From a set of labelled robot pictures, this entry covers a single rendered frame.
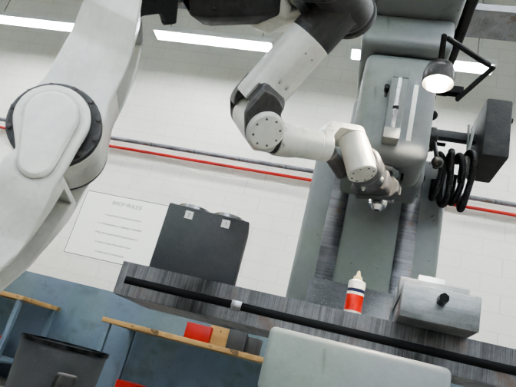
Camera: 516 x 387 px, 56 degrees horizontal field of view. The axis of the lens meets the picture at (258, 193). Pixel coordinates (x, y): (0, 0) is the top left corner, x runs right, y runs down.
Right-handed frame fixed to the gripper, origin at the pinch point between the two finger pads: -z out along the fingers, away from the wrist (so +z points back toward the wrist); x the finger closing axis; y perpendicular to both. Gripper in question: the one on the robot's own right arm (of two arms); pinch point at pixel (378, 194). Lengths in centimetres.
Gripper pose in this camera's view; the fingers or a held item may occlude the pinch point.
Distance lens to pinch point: 131.0
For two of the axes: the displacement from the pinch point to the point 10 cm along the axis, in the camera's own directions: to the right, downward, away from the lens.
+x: -8.7, -0.5, 4.9
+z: -4.3, -4.2, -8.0
